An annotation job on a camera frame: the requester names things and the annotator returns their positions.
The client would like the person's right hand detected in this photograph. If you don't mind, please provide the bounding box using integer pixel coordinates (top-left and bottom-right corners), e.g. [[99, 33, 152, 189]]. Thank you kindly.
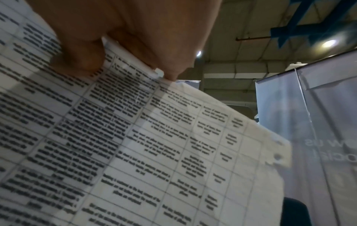
[[26, 0, 224, 81]]

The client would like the printed white paper sheet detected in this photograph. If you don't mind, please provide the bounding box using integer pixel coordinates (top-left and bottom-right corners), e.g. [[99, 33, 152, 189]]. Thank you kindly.
[[0, 0, 292, 226]]

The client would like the dark ceiling pipe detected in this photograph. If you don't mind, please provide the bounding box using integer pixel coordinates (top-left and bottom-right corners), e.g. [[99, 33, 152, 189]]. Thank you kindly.
[[235, 36, 279, 42]]

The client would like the blue ceiling beam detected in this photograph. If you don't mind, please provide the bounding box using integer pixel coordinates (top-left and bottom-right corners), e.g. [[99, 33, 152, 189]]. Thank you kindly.
[[270, 0, 357, 49]]

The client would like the large round ceiling lamp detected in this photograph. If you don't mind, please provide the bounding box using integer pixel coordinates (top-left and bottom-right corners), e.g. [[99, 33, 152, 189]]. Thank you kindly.
[[321, 38, 339, 49]]

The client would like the grey lettered roll-up banner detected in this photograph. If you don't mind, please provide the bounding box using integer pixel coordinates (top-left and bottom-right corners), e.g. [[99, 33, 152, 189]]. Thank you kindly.
[[296, 48, 357, 226]]

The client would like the dark rounded object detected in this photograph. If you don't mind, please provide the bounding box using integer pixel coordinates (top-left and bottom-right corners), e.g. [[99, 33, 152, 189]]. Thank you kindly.
[[282, 197, 311, 226]]

